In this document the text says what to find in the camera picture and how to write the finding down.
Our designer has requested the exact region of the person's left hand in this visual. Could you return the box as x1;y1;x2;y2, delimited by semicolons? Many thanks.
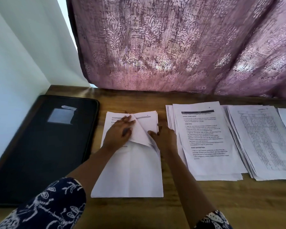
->
100;114;136;154

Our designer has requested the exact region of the person's right hand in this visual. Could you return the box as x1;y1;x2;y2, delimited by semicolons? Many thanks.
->
147;124;179;159

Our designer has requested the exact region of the stack of printed papers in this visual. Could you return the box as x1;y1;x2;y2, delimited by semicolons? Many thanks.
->
90;110;165;199

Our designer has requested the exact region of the dark-header text paper pile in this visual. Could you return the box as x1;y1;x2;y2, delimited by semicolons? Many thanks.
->
165;101;249;182

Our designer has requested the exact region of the black folder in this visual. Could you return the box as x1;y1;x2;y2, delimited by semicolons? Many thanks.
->
0;94;101;208

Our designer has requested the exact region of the table-print paper pile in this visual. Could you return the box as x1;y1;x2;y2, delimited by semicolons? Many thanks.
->
222;104;286;182

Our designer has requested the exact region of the person's right forearm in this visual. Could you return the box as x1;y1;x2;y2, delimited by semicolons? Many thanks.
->
160;151;216;223

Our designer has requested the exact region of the pink patterned curtain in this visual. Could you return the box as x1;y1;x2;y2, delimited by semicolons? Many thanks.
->
66;0;286;100

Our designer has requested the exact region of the white curtain lining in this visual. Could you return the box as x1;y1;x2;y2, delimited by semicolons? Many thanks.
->
0;0;92;88

